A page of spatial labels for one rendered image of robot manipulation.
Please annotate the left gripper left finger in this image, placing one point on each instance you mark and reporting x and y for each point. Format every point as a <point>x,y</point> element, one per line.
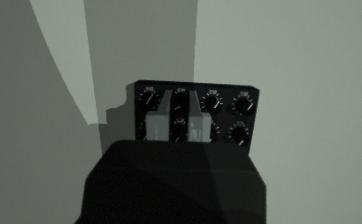
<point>160,123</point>

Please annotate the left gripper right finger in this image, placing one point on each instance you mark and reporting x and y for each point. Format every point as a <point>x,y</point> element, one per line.
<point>198,124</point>

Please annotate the black knob panel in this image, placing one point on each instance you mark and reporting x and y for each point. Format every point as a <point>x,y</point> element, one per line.
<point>226,126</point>

